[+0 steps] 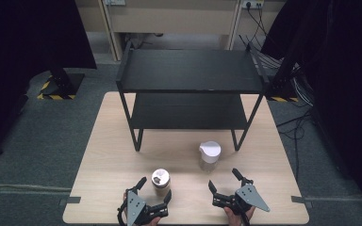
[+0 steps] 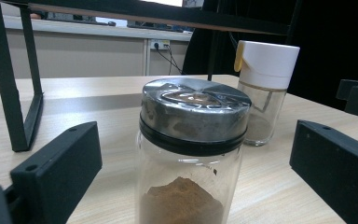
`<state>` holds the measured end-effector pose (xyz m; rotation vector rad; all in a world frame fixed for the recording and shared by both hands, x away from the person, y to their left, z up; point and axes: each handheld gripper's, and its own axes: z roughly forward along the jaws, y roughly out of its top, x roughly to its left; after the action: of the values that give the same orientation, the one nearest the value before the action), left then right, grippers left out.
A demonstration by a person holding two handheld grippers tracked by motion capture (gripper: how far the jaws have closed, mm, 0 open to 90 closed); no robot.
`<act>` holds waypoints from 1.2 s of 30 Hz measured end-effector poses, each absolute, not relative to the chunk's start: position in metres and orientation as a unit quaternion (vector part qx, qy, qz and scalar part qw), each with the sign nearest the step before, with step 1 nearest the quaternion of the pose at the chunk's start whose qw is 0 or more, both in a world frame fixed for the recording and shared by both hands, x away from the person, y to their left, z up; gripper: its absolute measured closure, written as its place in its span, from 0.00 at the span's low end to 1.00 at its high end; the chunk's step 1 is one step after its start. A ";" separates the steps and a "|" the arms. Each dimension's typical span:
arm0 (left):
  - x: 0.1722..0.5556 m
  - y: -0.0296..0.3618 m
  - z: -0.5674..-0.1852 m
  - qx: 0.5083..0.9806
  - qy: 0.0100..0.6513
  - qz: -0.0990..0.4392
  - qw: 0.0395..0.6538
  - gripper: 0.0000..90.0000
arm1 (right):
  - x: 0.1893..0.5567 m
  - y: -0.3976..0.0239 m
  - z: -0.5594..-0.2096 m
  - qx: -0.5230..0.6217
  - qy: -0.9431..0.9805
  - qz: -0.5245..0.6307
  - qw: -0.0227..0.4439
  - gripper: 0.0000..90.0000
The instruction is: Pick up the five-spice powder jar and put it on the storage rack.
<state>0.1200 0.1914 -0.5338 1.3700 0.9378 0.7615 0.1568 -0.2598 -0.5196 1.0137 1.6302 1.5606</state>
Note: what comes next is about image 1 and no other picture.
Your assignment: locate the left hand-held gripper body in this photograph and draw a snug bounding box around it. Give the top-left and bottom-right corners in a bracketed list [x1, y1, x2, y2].
[116, 187, 170, 226]

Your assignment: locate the brown jar with white lid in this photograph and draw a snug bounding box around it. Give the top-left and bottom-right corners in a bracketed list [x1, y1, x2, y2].
[151, 168, 172, 197]

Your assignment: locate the dark curtain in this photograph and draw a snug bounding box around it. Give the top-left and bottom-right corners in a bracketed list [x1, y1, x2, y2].
[0, 0, 98, 163]
[260, 0, 362, 218]

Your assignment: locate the bundle of floor cables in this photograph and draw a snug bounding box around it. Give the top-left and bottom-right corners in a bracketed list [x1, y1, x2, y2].
[276, 62, 316, 183]

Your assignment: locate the person's left hand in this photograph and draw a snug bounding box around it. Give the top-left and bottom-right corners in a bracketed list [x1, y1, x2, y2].
[142, 217, 162, 226]

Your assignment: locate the black stand base striped tape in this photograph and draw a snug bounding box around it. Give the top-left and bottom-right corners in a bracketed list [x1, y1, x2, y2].
[37, 67, 86, 101]
[265, 74, 300, 103]

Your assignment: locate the black two-tier metal rack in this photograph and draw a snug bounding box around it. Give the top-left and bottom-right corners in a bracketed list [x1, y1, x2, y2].
[116, 41, 270, 153]

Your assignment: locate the beige desk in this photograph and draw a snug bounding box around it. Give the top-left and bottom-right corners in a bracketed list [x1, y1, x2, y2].
[74, 0, 287, 62]

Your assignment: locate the black plugged cable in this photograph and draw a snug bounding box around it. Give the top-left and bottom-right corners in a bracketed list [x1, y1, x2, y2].
[246, 3, 277, 48]

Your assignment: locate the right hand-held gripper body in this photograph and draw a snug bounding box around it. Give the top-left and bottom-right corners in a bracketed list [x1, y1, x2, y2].
[212, 180, 272, 217]

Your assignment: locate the white plastic cup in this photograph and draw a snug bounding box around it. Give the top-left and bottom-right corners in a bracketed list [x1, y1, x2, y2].
[199, 140, 222, 173]

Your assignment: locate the person's right hand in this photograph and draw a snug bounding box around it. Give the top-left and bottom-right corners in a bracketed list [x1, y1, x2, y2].
[223, 206, 256, 226]

